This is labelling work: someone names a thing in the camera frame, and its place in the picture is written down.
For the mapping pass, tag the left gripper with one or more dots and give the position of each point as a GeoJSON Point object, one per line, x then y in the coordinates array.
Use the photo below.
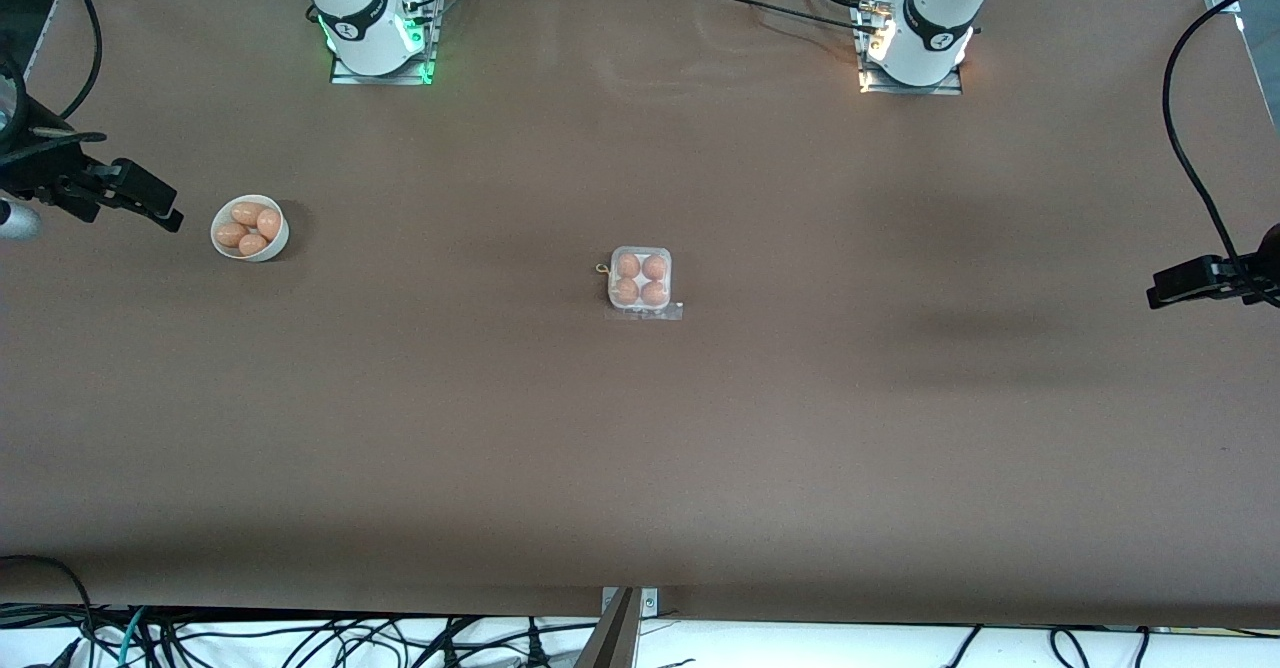
{"type": "Point", "coordinates": [1262, 275]}

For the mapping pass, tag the white round bowl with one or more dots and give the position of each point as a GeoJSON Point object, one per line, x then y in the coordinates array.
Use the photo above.
{"type": "Point", "coordinates": [275, 246]}

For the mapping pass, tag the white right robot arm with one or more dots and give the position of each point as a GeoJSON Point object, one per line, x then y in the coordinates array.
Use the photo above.
{"type": "Point", "coordinates": [355, 8]}

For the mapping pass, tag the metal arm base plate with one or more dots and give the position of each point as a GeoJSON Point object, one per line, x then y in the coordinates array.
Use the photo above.
{"type": "Point", "coordinates": [345, 76]}
{"type": "Point", "coordinates": [950, 88]}

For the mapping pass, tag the small metal bracket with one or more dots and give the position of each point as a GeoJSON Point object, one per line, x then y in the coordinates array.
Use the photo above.
{"type": "Point", "coordinates": [650, 602]}

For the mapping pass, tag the clear plastic egg carton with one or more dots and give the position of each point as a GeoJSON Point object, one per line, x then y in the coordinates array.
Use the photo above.
{"type": "Point", "coordinates": [640, 252]}

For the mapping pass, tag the dark metal strut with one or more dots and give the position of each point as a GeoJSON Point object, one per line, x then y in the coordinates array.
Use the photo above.
{"type": "Point", "coordinates": [610, 638]}

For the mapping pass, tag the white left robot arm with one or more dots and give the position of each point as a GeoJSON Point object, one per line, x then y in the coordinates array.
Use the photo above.
{"type": "Point", "coordinates": [930, 18]}

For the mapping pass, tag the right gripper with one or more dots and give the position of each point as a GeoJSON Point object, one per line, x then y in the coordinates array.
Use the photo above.
{"type": "Point", "coordinates": [42, 172]}

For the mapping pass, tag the brown egg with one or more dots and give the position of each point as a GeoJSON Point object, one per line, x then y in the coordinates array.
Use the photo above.
{"type": "Point", "coordinates": [268, 224]}
{"type": "Point", "coordinates": [247, 213]}
{"type": "Point", "coordinates": [654, 293]}
{"type": "Point", "coordinates": [626, 292]}
{"type": "Point", "coordinates": [252, 244]}
{"type": "Point", "coordinates": [655, 267]}
{"type": "Point", "coordinates": [231, 235]}
{"type": "Point", "coordinates": [627, 266]}

